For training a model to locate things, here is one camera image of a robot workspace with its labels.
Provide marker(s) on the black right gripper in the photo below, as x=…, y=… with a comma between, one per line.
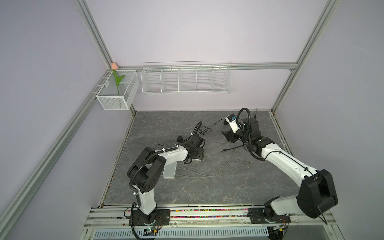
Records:
x=230, y=136

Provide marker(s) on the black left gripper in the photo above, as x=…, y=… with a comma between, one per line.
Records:
x=201, y=154

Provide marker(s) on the black power adapter small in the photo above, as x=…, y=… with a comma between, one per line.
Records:
x=204, y=129

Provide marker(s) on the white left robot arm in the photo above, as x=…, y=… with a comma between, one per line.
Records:
x=152, y=164

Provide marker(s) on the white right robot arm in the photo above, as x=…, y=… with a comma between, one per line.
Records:
x=317, y=193

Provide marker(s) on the white mesh basket small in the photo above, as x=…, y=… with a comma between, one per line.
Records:
x=108, y=95

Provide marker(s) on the artificial pink tulip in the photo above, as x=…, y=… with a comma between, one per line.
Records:
x=118, y=78

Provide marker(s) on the aluminium frame rail right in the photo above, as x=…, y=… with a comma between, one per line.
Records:
x=288, y=144

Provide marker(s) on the white wire basket long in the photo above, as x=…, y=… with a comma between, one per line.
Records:
x=199, y=77

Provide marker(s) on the front aluminium rail base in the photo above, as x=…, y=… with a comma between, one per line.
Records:
x=211, y=222

